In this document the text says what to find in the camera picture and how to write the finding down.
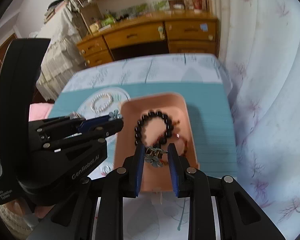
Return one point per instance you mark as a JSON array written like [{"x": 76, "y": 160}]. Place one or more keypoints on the white floral curtain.
[{"x": 265, "y": 80}]

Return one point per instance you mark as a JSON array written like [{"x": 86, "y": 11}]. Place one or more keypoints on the stack of books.
[{"x": 55, "y": 10}]

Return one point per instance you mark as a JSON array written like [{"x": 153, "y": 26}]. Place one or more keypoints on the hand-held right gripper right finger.
[{"x": 173, "y": 176}]

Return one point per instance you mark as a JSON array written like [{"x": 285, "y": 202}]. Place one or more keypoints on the wooden desk hutch shelf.
[{"x": 88, "y": 11}]

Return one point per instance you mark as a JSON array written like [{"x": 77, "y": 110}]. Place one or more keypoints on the wooden desk with drawers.
[{"x": 140, "y": 33}]

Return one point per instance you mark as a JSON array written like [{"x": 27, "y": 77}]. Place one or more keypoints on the pink blanket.
[{"x": 38, "y": 111}]

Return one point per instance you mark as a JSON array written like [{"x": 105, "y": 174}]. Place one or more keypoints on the person's left hand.
[{"x": 43, "y": 211}]

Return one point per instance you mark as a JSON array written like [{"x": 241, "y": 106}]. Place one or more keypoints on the green plant picture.
[
  {"x": 161, "y": 5},
  {"x": 141, "y": 8}
]

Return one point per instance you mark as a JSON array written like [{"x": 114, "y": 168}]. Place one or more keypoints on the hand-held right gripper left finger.
[{"x": 140, "y": 170}]

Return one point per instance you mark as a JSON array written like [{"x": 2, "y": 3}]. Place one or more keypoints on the pink plastic tray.
[{"x": 127, "y": 155}]

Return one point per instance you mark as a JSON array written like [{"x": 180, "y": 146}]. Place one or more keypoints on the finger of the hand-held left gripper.
[
  {"x": 92, "y": 123},
  {"x": 112, "y": 127}
]

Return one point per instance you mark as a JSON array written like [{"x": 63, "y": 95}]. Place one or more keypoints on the silver butterfly hair clip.
[{"x": 115, "y": 115}]

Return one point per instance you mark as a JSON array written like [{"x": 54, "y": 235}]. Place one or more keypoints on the blue sticker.
[{"x": 204, "y": 27}]

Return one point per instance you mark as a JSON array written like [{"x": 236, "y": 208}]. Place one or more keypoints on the cream lace cover cloth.
[{"x": 57, "y": 55}]

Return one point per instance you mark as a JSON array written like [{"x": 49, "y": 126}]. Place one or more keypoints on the white drawer child lock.
[{"x": 161, "y": 32}]

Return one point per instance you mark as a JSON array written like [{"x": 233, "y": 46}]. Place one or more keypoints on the floral paper cup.
[{"x": 197, "y": 1}]

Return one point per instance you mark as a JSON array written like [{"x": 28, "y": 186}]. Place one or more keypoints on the brown wooden door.
[{"x": 2, "y": 55}]

